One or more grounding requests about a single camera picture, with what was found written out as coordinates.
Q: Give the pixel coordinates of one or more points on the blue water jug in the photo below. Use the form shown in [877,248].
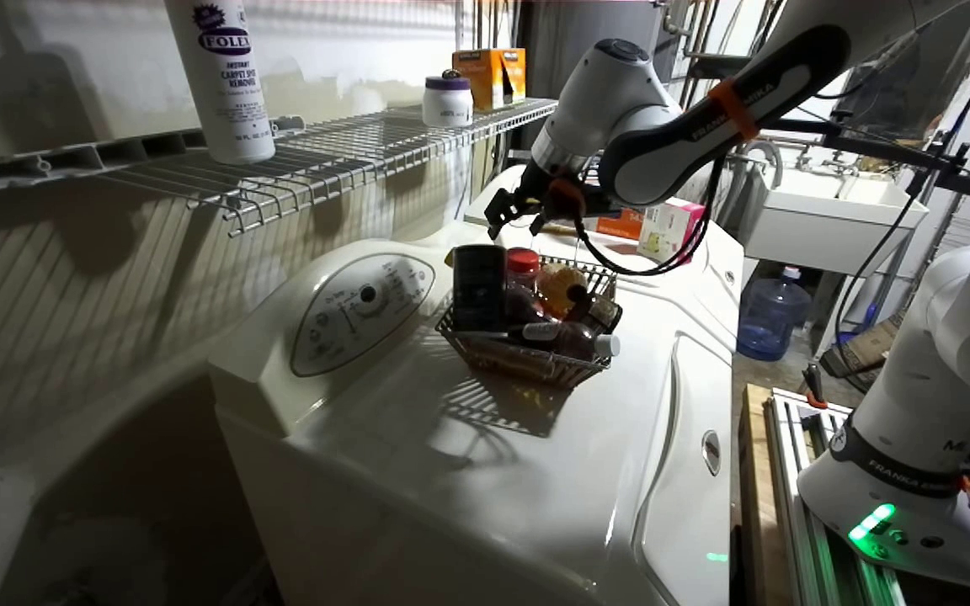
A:
[771,316]

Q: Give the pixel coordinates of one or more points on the tap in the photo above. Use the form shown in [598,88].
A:
[830,162]

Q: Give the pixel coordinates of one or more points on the white utility sink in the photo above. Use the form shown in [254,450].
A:
[822,223]

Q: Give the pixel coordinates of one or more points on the white spray can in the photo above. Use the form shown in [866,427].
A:
[228,84]

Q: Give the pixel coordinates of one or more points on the flat orange box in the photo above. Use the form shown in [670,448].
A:
[620,224]

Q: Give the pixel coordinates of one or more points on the bottle with red lid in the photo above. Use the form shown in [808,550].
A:
[523,278]

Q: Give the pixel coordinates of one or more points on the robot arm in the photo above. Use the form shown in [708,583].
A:
[662,135]

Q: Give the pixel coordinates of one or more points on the washing machine lid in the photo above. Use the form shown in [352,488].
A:
[691,471]

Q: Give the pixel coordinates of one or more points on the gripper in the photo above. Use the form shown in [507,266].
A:
[546,192]

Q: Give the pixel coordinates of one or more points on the pink and white box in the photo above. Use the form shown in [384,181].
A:
[666,229]

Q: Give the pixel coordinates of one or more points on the black can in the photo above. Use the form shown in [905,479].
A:
[479,286]

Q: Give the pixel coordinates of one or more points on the washing machine knob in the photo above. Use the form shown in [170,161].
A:
[366,295]

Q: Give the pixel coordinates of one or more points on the small dark bottle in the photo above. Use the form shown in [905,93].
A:
[599,313]

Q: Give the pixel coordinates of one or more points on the round orange bottle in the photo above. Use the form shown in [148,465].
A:
[559,284]

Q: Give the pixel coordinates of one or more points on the orange container box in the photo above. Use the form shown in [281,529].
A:
[485,76]

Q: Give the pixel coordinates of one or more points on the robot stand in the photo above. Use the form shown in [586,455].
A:
[775,505]

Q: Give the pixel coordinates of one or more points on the cardboard piece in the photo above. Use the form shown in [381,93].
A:
[868,345]

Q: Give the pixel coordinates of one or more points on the dark bottle with white cap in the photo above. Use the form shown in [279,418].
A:
[569,341]

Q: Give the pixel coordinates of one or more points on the white jar with purple lid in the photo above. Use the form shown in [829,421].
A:
[447,101]

